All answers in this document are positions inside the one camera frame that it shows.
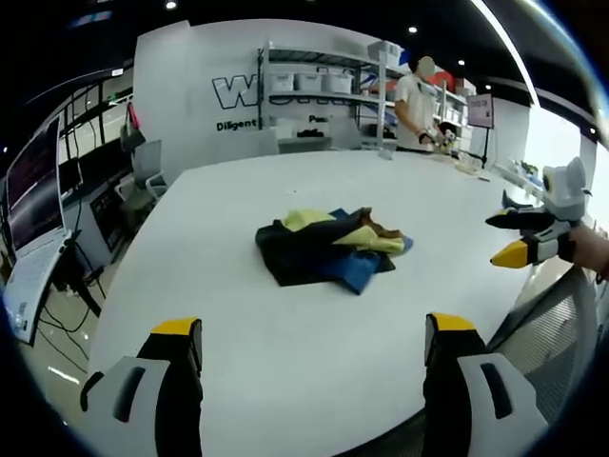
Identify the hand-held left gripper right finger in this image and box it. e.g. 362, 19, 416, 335
422, 311, 551, 457

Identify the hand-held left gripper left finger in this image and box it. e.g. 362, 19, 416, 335
79, 316, 205, 457

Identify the pile of clothes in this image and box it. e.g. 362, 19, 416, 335
255, 206, 407, 288

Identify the person's right hand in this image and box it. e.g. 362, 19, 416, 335
570, 223, 609, 283

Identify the grey mesh chair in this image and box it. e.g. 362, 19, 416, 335
486, 264, 609, 432

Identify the white sign screen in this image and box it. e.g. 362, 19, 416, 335
466, 93, 496, 129

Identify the black computer case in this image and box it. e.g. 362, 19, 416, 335
88, 184, 130, 254

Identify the open white laptop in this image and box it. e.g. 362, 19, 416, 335
2, 112, 73, 345

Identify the grey office chair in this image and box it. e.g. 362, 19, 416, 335
115, 139, 168, 213

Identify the white storage bin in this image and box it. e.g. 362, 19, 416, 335
269, 71, 296, 92
323, 70, 356, 94
294, 70, 325, 91
367, 40, 403, 61

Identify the black monitor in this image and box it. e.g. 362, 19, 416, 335
56, 157, 85, 193

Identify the metal storage shelf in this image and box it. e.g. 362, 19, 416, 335
258, 39, 470, 149

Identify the hanging grey bag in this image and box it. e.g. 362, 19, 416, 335
120, 101, 147, 152

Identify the black floor cable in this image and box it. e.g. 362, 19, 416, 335
36, 304, 99, 363

